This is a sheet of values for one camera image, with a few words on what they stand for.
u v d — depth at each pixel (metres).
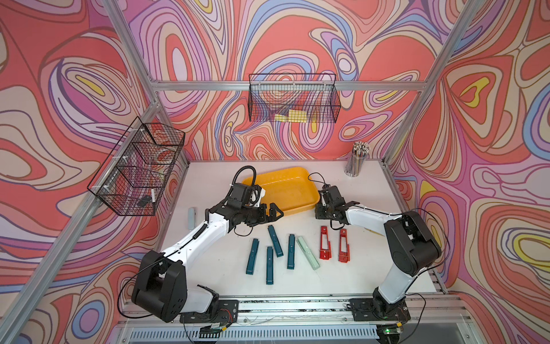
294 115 0.86
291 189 1.09
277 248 0.86
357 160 1.04
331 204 0.75
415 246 0.48
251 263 0.82
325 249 0.88
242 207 0.66
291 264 0.82
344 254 0.86
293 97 0.96
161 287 0.41
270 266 0.82
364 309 0.73
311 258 0.84
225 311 0.73
